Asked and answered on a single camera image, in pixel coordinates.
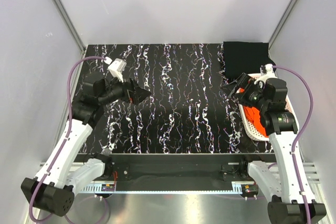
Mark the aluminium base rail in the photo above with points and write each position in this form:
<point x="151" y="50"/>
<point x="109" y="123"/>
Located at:
<point x="61" y="172"/>

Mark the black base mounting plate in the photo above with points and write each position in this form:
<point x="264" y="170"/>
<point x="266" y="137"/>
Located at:
<point x="179" y="169"/>

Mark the black marble pattern mat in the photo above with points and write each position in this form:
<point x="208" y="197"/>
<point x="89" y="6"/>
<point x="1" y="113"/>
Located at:
<point x="188" y="111"/>

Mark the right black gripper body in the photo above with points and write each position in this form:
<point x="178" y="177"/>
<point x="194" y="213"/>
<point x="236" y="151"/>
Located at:
<point x="253" y="94"/>

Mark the left aluminium frame post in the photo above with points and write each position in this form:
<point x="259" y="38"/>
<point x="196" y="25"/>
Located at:
<point x="69" y="24"/>

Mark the aluminium frame post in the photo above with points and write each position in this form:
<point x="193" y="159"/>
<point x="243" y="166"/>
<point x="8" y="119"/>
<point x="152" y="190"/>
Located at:
<point x="286" y="14"/>
<point x="69" y="24"/>

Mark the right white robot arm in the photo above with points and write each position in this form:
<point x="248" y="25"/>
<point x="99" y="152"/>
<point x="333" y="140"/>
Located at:
<point x="290" y="198"/>

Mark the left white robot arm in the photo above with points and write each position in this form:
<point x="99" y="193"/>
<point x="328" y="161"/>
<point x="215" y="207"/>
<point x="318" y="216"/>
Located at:
<point x="54" y="188"/>

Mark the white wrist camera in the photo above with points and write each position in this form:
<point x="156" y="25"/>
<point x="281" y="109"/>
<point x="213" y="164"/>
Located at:
<point x="266" y="72"/>
<point x="116" y="67"/>

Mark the white plastic laundry basket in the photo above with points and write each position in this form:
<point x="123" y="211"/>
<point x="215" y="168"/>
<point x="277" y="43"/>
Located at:
<point x="279" y="122"/>

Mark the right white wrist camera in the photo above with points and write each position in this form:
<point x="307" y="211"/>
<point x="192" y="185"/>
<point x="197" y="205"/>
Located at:
<point x="266" y="72"/>

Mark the right aluminium frame post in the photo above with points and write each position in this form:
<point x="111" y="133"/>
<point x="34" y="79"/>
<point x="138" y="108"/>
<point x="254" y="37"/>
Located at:
<point x="286" y="14"/>

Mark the slotted cable duct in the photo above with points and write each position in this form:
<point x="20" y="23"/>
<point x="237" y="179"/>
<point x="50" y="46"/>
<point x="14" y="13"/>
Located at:
<point x="108" y="189"/>

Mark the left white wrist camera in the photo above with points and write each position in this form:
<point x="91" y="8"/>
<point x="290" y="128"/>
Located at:
<point x="116" y="67"/>

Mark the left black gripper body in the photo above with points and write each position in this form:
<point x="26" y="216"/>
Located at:
<point x="119" y="90"/>

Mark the black t shirt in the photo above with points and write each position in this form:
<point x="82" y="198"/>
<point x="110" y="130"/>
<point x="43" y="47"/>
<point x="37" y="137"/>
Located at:
<point x="244" y="57"/>

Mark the orange t shirt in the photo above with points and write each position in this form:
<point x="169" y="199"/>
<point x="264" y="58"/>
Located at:
<point x="252" y="123"/>

